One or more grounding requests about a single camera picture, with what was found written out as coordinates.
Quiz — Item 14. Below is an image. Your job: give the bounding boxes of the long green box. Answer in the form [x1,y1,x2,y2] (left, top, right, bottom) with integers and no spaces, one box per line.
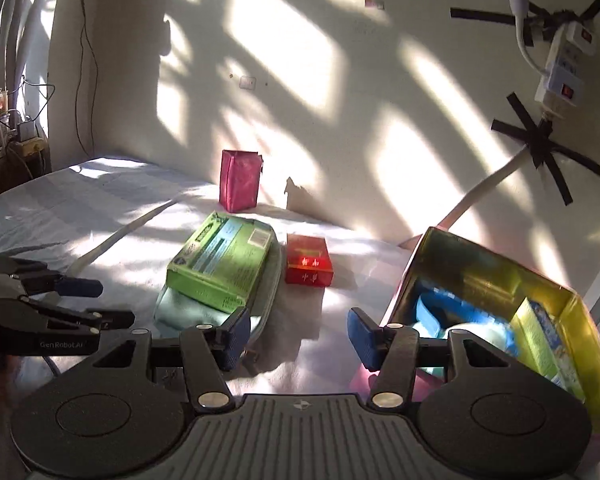
[166,211,273,312]

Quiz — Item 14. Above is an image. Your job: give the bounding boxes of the white cable conduit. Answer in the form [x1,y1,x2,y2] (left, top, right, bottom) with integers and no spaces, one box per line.
[397,152,536,251]

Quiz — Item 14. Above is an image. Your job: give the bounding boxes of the teal plush toy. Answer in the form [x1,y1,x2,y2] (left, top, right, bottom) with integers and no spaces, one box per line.
[412,322,518,376]

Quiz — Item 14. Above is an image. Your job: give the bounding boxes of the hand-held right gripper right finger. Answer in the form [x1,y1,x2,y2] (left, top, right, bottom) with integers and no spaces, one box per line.
[347,308,518,411]

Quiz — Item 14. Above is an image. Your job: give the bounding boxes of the red cigarette box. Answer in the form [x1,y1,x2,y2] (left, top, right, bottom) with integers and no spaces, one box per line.
[285,233,334,288]

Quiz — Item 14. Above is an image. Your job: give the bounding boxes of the small green box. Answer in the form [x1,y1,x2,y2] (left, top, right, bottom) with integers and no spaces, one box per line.
[510,297,586,396]

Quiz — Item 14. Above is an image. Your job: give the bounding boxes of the white power strip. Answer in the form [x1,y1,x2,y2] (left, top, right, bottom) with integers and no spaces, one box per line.
[534,20,599,121]

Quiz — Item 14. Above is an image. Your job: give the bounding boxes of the black tape cross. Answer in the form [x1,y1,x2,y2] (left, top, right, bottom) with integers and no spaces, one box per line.
[491,92,600,206]
[450,0,600,46]

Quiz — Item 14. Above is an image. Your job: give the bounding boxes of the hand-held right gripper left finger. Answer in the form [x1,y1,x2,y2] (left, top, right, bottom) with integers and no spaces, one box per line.
[87,306,252,411]

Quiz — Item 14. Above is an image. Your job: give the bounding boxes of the black wall cable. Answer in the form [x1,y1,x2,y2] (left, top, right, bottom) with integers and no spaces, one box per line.
[79,0,98,158]

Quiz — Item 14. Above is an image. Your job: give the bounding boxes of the teal pencil case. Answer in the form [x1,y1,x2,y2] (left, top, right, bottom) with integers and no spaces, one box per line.
[152,217,285,361]

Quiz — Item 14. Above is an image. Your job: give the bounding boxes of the white wall pipes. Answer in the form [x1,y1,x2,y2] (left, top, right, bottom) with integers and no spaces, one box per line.
[0,0,56,126]

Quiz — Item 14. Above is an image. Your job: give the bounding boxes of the blue plastic clip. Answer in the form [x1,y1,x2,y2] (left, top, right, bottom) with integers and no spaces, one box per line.
[412,287,486,341]

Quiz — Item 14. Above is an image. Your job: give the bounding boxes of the pink biscuit tin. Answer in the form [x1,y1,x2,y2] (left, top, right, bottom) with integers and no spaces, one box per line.
[350,226,600,466]

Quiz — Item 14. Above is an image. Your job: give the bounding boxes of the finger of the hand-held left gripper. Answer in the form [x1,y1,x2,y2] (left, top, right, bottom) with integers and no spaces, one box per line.
[0,297,136,333]
[0,254,104,297]

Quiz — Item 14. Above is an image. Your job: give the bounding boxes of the pink packet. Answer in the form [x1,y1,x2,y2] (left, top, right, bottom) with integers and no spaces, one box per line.
[219,149,264,213]

